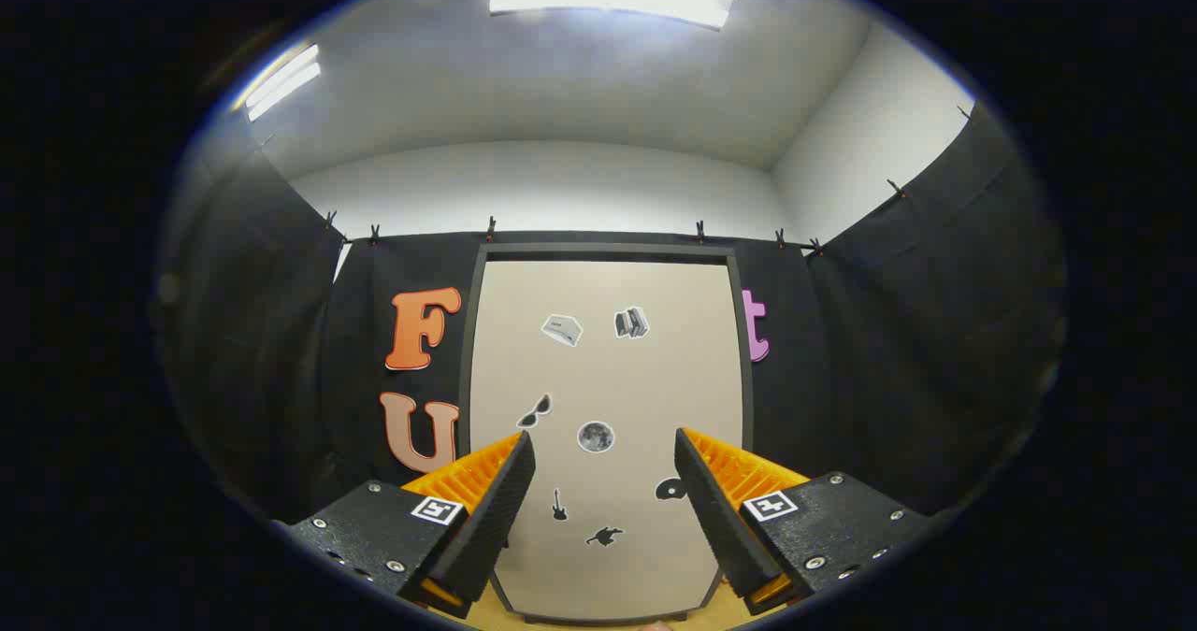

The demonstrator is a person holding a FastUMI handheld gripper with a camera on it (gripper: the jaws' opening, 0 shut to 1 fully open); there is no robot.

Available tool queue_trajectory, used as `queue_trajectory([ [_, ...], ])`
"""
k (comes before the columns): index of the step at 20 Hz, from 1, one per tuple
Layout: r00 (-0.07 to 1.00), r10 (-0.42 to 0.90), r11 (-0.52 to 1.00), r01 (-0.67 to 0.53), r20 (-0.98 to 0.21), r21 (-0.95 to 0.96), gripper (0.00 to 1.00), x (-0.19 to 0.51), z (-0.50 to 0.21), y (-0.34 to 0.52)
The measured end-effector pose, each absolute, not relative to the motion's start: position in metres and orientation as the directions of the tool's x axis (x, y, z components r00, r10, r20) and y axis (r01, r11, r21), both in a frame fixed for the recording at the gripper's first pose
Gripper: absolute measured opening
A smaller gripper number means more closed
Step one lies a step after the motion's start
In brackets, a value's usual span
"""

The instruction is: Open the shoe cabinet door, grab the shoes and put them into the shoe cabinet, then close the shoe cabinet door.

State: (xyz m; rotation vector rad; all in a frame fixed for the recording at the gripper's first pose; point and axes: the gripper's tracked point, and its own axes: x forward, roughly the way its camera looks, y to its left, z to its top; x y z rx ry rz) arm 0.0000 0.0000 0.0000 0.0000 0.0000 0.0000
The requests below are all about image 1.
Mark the dark grey shoe cabinet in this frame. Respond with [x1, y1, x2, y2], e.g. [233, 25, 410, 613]
[457, 242, 757, 626]

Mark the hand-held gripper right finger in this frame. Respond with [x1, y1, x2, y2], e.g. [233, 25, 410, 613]
[674, 427, 936, 616]

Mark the black backdrop cloth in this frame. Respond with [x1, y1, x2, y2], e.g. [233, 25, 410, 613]
[159, 103, 1067, 529]

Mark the small ceiling light panel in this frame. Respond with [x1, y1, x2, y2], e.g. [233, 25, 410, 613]
[245, 44, 322, 123]

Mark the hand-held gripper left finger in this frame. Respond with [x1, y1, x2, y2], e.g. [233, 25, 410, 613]
[273, 430, 537, 620]

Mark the beige shoe cabinet door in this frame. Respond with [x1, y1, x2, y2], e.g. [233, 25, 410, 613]
[469, 259, 746, 618]

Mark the row of black clips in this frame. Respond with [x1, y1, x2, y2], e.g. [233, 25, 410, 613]
[323, 103, 973, 258]

